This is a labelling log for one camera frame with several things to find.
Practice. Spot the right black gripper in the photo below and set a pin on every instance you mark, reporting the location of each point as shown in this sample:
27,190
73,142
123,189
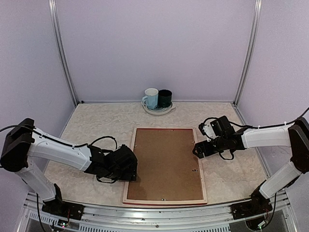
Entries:
198,146

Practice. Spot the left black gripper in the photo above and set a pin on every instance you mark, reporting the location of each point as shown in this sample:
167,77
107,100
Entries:
130,175

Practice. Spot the brown backing board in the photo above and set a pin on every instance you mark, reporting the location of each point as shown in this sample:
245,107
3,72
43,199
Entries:
166,166

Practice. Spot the red and wood picture frame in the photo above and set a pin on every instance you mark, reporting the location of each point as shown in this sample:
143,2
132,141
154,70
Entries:
164,201

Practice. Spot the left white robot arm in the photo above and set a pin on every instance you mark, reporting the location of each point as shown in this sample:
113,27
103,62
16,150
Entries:
24,142

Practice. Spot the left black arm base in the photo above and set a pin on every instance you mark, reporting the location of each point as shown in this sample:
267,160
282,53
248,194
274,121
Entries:
61,208

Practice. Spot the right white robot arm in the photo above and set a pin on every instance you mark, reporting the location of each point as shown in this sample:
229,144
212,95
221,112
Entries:
283,147

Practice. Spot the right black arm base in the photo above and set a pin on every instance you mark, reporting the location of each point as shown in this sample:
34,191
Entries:
257,204

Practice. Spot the white plate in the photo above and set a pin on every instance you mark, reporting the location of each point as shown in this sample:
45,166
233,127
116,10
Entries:
158,111

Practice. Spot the light blue mug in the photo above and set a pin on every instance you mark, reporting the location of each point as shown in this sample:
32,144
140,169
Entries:
150,99

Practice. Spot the dark green mug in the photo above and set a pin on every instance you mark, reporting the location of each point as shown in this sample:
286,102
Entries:
164,98

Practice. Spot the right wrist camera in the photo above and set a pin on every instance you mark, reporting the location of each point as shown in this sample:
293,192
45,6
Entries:
207,131

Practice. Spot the right aluminium corner post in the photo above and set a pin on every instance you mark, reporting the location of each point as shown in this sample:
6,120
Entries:
249,52

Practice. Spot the aluminium corner post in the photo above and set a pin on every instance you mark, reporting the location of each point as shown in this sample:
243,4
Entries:
61,51
249,52

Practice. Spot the left aluminium corner post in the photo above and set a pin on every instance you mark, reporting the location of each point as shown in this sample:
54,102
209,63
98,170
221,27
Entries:
61,51

